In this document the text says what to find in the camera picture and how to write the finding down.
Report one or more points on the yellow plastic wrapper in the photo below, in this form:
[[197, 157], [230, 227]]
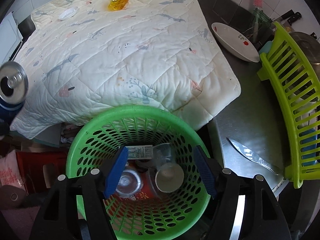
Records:
[[116, 5]]

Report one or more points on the white blue milk carton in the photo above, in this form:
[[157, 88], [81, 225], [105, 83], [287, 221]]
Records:
[[140, 152]]

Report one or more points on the steel pot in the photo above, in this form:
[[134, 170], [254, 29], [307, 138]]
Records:
[[310, 47]]

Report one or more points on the white plastic lid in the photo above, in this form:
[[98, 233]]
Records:
[[68, 13]]

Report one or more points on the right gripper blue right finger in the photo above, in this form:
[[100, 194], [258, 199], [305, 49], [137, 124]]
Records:
[[203, 165]]

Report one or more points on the white paper cup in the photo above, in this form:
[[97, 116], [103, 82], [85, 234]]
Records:
[[169, 177]]

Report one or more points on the black handled knife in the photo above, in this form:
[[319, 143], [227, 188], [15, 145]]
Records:
[[290, 17]]

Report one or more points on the clear plastic cup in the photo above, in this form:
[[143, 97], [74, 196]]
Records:
[[129, 184]]

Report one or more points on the green plastic waste basket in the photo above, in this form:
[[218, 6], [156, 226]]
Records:
[[166, 218]]

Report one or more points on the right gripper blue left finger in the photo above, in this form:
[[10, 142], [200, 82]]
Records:
[[112, 170]]

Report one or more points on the steel kitchen knife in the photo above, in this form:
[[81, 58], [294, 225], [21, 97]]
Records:
[[254, 157]]

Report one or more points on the red plastic snack cup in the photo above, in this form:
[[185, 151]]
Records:
[[149, 190]]

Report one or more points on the blue silver drink can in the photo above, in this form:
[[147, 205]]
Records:
[[14, 88]]

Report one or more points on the white ceramic bowl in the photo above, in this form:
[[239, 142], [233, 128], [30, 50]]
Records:
[[236, 43]]

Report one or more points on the cream quilted mat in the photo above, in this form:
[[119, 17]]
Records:
[[158, 53]]

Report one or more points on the white microwave oven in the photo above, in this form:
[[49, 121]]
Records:
[[10, 38]]

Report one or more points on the lime green dish rack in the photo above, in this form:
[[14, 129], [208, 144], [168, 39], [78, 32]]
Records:
[[296, 86]]

